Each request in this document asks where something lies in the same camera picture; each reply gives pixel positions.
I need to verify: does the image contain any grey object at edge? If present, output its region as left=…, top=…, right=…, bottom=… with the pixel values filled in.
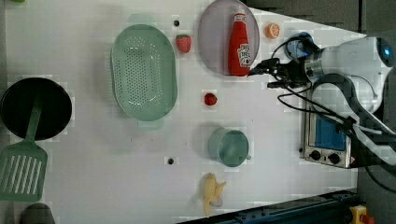
left=19, top=203, right=56, bottom=224

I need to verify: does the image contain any orange slice toy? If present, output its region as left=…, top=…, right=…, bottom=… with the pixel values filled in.
left=264, top=22, right=280, bottom=39

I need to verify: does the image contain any yellow toy banana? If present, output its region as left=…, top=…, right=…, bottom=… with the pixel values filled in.
left=204, top=173, right=226, bottom=217

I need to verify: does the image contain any large red toy strawberry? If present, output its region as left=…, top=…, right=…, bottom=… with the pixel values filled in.
left=176, top=35, right=191, bottom=53

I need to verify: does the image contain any blue cup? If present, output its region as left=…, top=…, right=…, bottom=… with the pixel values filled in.
left=284, top=32, right=315, bottom=60

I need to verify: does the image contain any purple round plate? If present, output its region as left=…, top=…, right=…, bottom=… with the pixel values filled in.
left=197, top=0, right=260, bottom=76

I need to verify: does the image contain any black frying pan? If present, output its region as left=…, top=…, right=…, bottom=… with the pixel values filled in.
left=1, top=77, right=72, bottom=141

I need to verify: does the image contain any silver black toaster oven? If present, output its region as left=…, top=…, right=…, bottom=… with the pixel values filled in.
left=299, top=92, right=386, bottom=170

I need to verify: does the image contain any green object at corner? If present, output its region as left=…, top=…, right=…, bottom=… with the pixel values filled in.
left=9, top=0, right=26, bottom=3

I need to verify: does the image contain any green slotted spatula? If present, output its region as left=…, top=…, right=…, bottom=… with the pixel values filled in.
left=0, top=94, right=48, bottom=202

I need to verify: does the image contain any blue metal frame rail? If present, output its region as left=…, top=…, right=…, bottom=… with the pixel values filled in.
left=177, top=190, right=361, bottom=224

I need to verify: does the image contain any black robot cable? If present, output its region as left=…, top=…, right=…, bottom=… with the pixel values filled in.
left=270, top=36, right=396, bottom=194

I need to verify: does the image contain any green perforated colander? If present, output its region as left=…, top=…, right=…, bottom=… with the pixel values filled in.
left=110, top=14, right=177, bottom=131

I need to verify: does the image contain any green cup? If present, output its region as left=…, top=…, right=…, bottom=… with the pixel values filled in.
left=207, top=128, right=251, bottom=167

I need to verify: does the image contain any yellow red emergency button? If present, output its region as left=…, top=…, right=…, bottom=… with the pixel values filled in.
left=349, top=205, right=375, bottom=224

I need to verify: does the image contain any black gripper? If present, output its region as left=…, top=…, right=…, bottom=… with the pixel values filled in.
left=248, top=58, right=309, bottom=89

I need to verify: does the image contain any small red toy strawberry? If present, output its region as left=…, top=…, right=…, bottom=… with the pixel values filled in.
left=204, top=92, right=218, bottom=106

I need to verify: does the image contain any red ketchup bottle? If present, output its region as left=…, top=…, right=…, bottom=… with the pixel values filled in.
left=228, top=9, right=251, bottom=77

